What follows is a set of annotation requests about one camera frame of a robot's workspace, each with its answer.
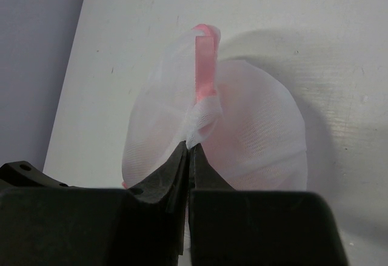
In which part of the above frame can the white mesh laundry bag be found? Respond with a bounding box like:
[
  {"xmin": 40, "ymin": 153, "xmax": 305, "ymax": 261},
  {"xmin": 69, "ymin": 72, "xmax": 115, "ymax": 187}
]
[{"xmin": 122, "ymin": 24, "xmax": 307, "ymax": 191}]

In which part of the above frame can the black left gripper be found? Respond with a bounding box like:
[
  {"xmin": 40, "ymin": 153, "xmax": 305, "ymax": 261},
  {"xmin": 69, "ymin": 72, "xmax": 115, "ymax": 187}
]
[{"xmin": 1, "ymin": 161, "xmax": 78, "ymax": 190}]

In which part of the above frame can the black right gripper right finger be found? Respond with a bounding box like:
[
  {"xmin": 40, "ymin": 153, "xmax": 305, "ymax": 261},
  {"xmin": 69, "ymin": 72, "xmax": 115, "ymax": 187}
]
[{"xmin": 189, "ymin": 145, "xmax": 348, "ymax": 265}]

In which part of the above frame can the pink bra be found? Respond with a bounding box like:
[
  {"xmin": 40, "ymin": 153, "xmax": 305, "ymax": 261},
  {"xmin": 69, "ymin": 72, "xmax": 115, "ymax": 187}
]
[{"xmin": 206, "ymin": 84, "xmax": 307, "ymax": 191}]

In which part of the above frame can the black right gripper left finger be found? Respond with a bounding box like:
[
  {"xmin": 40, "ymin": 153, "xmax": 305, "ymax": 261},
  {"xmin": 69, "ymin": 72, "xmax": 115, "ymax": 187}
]
[{"xmin": 1, "ymin": 142, "xmax": 188, "ymax": 265}]

